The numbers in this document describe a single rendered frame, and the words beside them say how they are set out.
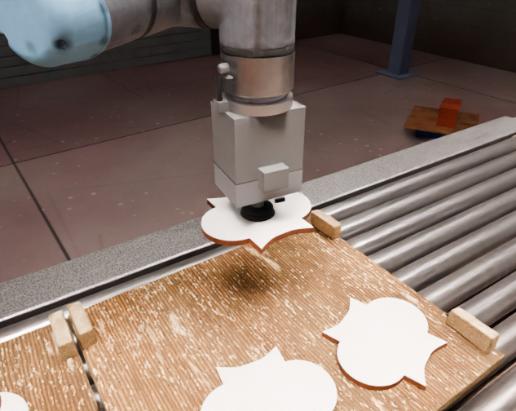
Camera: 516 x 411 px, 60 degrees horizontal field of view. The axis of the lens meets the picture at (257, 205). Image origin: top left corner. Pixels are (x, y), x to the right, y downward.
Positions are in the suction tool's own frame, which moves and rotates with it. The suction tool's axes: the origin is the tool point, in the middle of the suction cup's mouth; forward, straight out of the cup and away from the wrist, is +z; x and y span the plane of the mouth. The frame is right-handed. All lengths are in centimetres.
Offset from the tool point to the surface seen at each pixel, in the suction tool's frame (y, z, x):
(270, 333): -2.4, 11.2, -8.1
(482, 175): 60, 14, 12
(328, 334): 3.5, 10.4, -12.0
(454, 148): 65, 13, 24
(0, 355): -32.0, 11.2, 3.2
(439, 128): 237, 93, 171
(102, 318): -20.3, 11.2, 3.8
